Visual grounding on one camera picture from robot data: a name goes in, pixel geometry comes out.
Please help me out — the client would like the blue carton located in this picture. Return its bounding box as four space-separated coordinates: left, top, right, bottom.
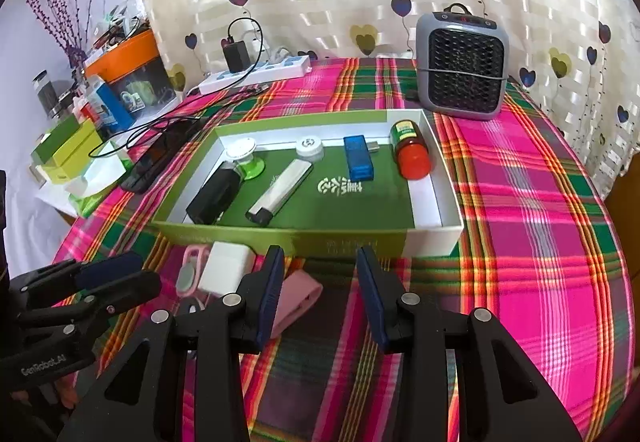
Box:
92 75 137 133

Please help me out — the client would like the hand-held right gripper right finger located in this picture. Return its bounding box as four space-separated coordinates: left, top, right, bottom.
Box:
356 245 583 442

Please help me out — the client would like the black charger cable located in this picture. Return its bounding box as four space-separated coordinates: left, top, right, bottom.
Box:
227 17 266 73

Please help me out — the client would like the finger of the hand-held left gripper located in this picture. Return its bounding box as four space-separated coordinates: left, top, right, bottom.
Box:
17 269 163 350
10 251 147 308

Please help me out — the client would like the glass jar with dark lid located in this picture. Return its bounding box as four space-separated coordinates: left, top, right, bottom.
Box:
32 70 61 115

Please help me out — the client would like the plaid tablecloth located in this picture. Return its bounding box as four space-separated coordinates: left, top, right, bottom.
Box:
55 56 628 442

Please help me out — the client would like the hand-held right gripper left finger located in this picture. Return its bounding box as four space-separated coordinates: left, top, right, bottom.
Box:
57 245 286 442

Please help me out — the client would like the red capped small bottle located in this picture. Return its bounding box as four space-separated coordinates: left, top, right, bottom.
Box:
389 119 433 180

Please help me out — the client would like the green cardboard box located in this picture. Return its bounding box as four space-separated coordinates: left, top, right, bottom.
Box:
150 108 466 259

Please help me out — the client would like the pink clip with grey pad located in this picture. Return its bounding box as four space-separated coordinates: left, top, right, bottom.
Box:
175 245 213 298

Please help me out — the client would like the white green suction knob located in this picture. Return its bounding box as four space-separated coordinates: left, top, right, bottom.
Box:
220 136 266 181

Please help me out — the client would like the black smartphone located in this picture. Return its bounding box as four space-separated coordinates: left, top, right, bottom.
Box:
120 119 203 194

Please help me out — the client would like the white charger adapter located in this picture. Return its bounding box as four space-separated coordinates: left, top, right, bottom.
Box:
199 242 256 297

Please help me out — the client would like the dark green box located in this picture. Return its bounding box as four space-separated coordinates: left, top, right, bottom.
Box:
31 115 81 163

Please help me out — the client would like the white lighter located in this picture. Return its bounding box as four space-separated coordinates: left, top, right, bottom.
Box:
245 158 315 224

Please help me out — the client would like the white power strip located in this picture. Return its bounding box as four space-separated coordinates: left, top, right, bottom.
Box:
187 55 312 96

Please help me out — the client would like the lime green box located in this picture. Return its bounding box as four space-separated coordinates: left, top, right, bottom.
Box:
50 119 103 173
35 162 91 185

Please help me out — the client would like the white round cap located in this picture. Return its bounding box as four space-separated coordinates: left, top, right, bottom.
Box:
295 135 325 163

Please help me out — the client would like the grey portable fan heater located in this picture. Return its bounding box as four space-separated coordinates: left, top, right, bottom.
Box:
415 3 511 122

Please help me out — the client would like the black textured device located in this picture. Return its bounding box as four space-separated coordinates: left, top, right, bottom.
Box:
185 161 246 225

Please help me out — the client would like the orange lidded container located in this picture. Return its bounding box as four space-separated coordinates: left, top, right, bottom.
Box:
84 28 183 115

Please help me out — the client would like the green tissue pack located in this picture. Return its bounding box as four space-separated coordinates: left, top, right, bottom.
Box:
65 155 133 218

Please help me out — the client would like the black charger adapter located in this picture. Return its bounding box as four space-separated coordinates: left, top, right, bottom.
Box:
222 38 251 72

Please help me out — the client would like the blue usb drive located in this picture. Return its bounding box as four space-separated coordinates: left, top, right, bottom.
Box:
343 135 381 182

